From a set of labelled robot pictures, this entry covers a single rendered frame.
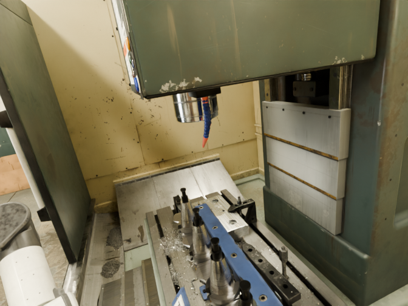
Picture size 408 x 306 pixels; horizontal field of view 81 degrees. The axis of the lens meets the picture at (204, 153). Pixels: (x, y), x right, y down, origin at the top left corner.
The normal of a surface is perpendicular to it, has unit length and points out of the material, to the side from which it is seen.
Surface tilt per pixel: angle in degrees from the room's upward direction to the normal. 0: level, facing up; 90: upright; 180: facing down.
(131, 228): 24
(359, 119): 90
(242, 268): 0
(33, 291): 33
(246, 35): 90
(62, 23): 90
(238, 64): 90
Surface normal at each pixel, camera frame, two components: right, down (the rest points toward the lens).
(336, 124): -0.94, 0.22
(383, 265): 0.33, 0.26
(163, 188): 0.00, -0.73
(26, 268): 0.31, -0.74
